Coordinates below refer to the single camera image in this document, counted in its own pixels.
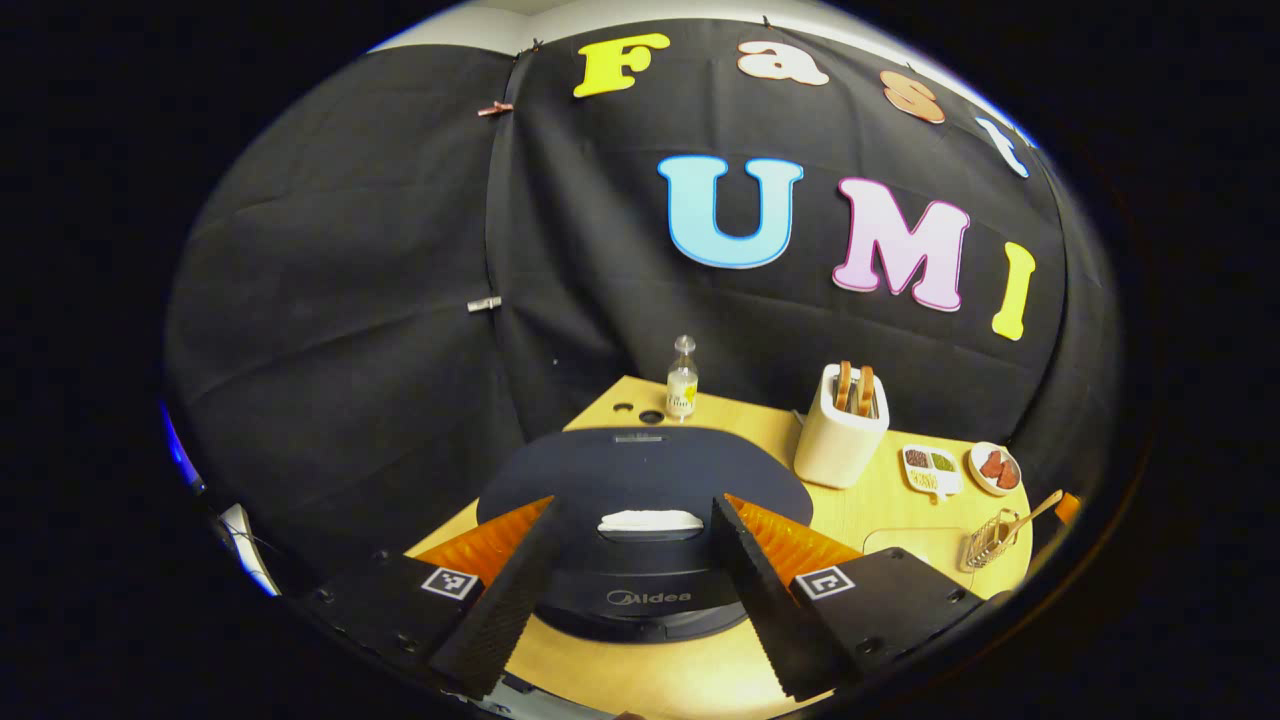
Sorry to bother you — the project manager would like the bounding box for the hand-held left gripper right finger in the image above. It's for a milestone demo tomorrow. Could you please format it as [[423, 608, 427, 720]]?
[[712, 493, 986, 701]]

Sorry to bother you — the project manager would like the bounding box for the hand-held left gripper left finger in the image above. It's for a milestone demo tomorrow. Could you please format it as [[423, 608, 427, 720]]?
[[305, 497, 561, 701]]

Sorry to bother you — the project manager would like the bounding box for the dark lidded rice cooker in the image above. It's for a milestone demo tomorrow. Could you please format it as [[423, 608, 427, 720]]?
[[476, 427, 814, 643]]

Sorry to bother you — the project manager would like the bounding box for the small white plate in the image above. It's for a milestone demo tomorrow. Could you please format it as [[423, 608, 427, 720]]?
[[968, 441, 1022, 498]]

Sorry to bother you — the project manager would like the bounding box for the white divided bean dish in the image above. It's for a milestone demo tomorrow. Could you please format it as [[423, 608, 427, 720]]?
[[900, 444, 963, 501]]

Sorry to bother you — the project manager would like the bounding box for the white toaster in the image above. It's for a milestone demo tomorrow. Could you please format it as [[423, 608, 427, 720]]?
[[794, 363, 891, 490]]

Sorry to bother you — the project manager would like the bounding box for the small glass bottle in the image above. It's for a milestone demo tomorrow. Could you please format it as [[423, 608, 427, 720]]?
[[666, 335, 699, 422]]

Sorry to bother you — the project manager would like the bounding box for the white side desk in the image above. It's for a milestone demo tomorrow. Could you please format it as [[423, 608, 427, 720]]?
[[218, 503, 281, 598]]

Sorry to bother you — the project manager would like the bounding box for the black backdrop cloth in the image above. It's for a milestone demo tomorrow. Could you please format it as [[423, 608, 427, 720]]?
[[165, 18, 1121, 571]]

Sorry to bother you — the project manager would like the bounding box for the computer monitor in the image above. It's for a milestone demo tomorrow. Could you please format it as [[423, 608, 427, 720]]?
[[160, 400, 206, 493]]

